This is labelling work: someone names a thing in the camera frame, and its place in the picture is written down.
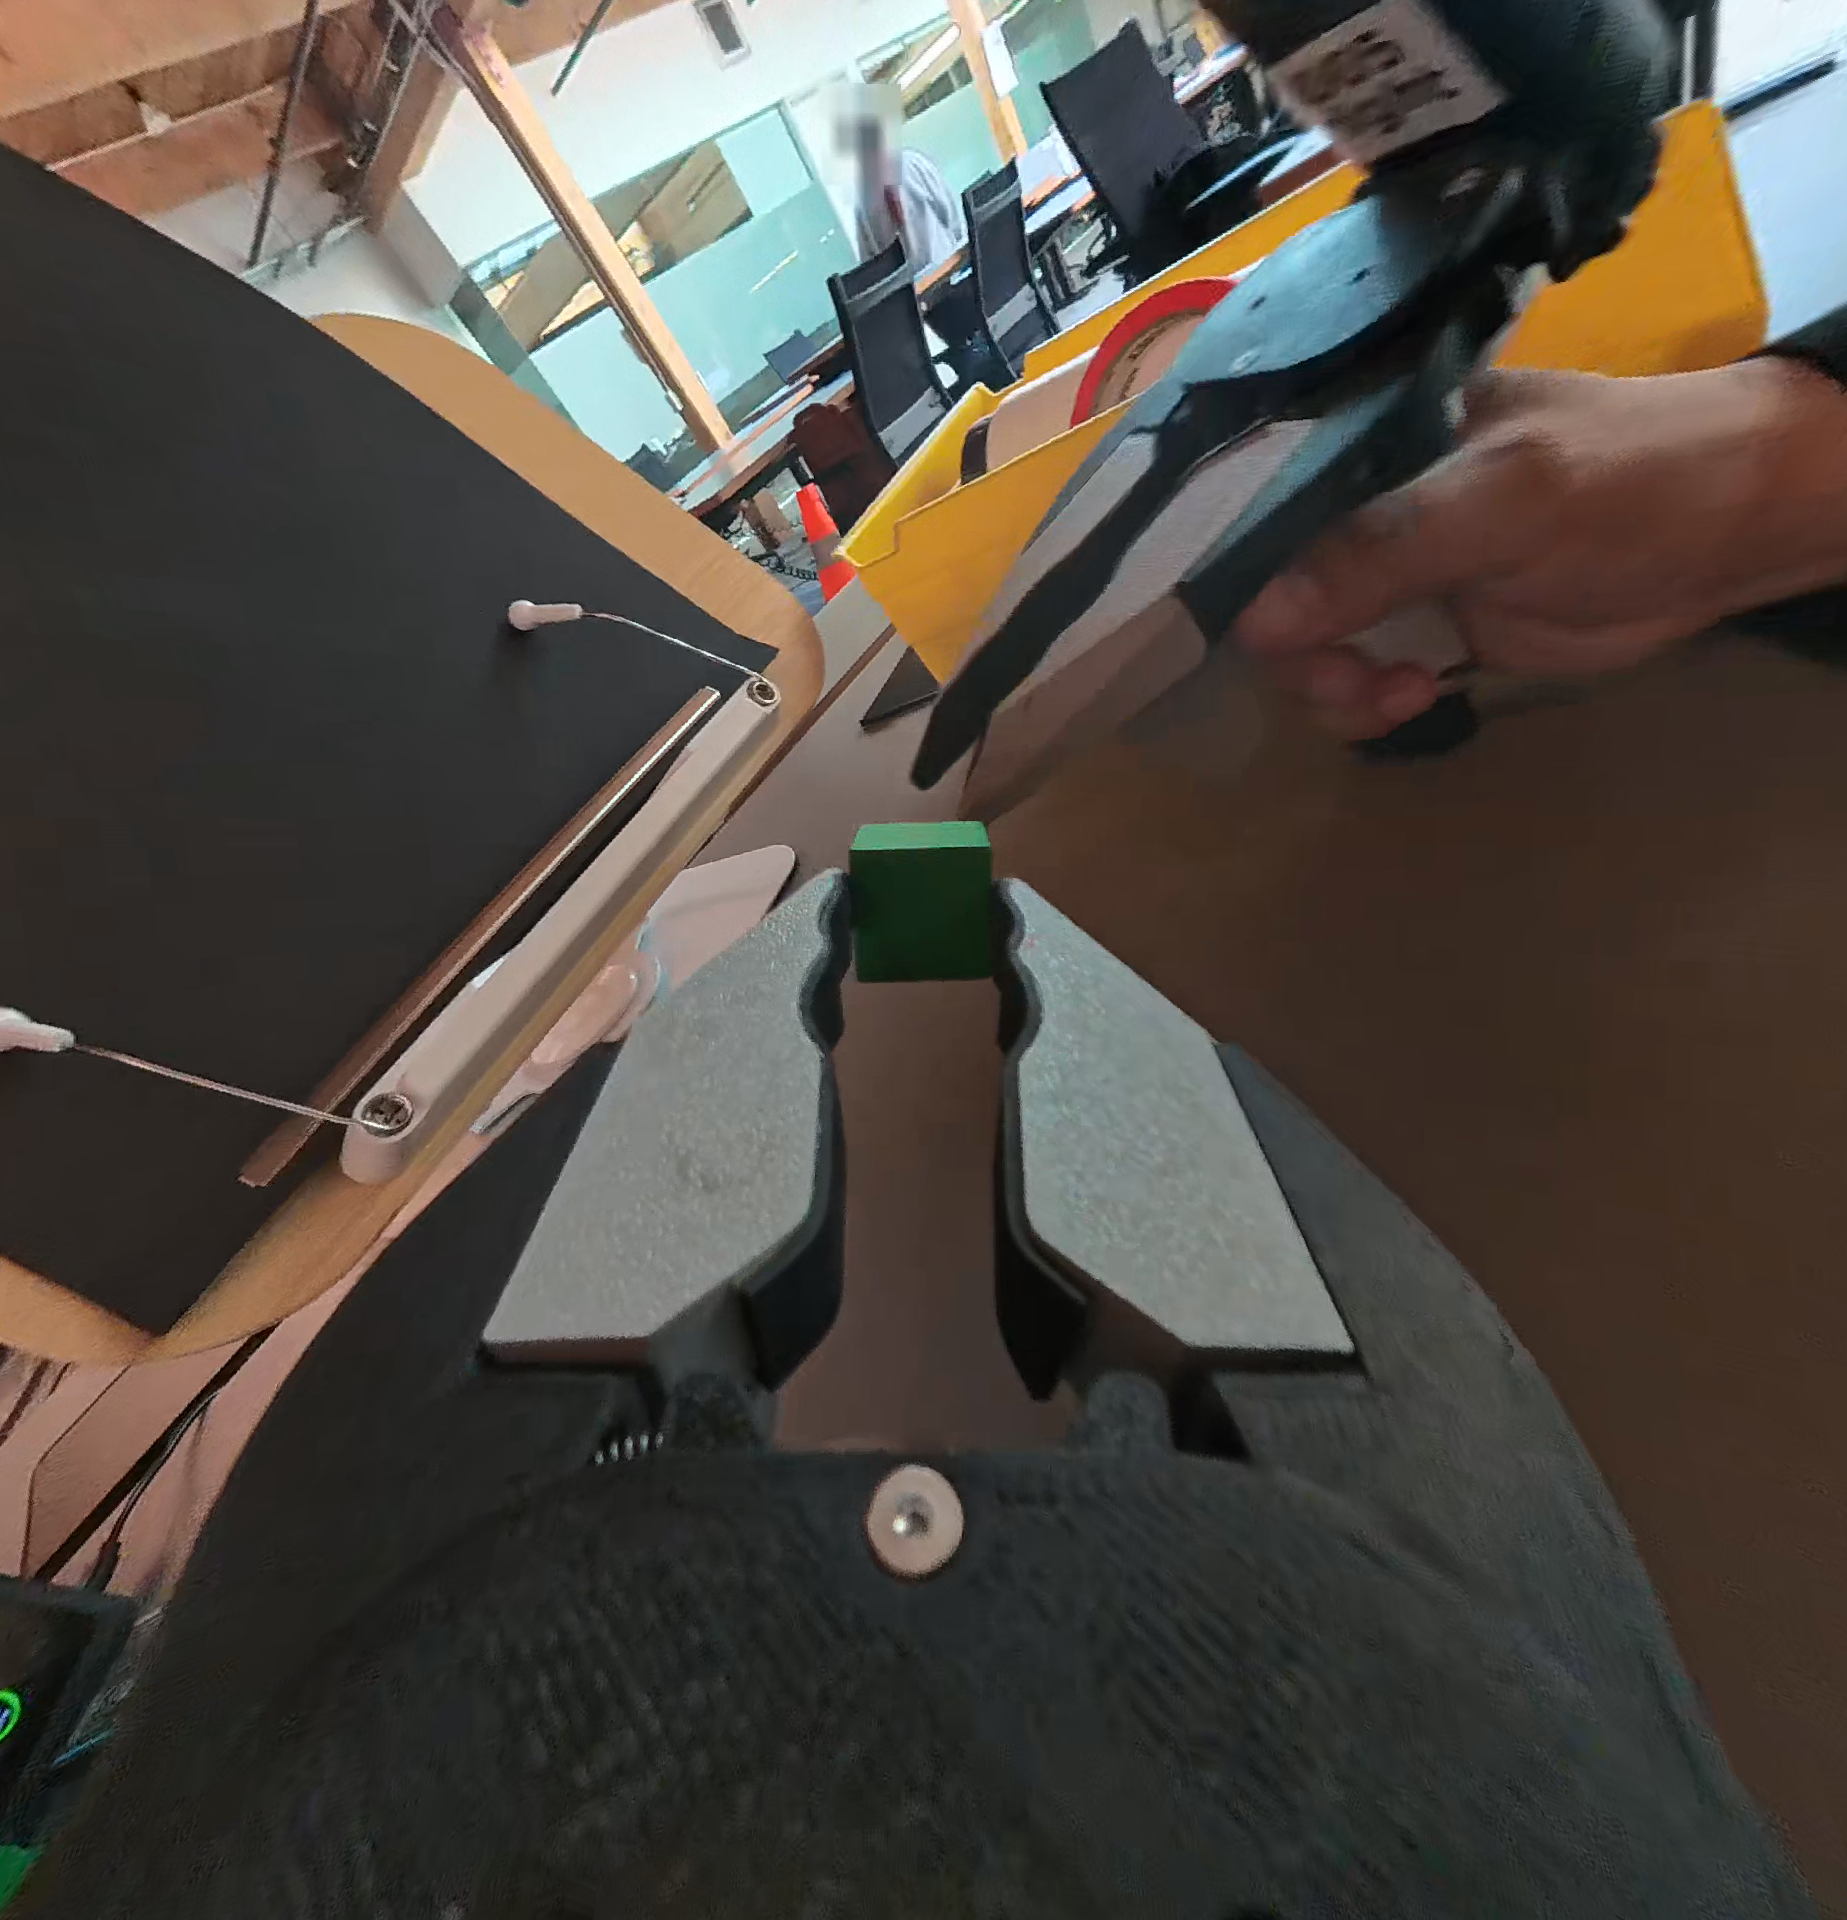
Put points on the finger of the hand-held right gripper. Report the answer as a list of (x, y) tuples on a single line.
[(1119, 646)]

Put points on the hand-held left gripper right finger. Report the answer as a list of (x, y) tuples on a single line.
[(1163, 1171)]

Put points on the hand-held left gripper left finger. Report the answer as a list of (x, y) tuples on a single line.
[(684, 1154)]

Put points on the yellow storage bin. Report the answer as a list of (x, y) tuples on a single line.
[(939, 556)]

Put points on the green block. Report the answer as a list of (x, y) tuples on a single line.
[(925, 899)]

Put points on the person's right forearm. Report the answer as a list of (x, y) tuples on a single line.
[(1846, 374)]

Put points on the red tape roll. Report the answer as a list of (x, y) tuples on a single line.
[(1149, 323)]

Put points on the black flat plate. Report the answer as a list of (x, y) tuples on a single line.
[(901, 683)]

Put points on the silver clamp bar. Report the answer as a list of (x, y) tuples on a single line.
[(562, 930)]

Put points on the black office chair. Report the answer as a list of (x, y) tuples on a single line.
[(1127, 136), (894, 345), (1006, 256)]

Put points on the orange traffic cone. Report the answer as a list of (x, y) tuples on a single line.
[(823, 525)]

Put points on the black board with wooden edge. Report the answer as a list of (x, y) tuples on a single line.
[(263, 601)]

